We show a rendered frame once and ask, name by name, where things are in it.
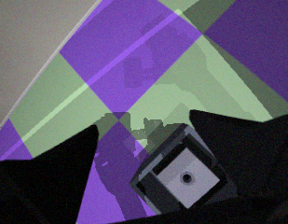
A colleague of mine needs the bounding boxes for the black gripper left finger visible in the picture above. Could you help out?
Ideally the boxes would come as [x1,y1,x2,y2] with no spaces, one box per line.
[0,124,99,224]

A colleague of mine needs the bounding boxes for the dark grey open box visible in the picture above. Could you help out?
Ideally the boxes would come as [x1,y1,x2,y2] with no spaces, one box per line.
[129,123,242,215]

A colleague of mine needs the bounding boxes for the grey square plate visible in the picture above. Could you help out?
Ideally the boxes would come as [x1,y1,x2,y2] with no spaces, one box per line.
[157,144,220,209]

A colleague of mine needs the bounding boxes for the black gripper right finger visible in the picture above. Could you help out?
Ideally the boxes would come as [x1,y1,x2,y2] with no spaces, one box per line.
[189,109,288,195]

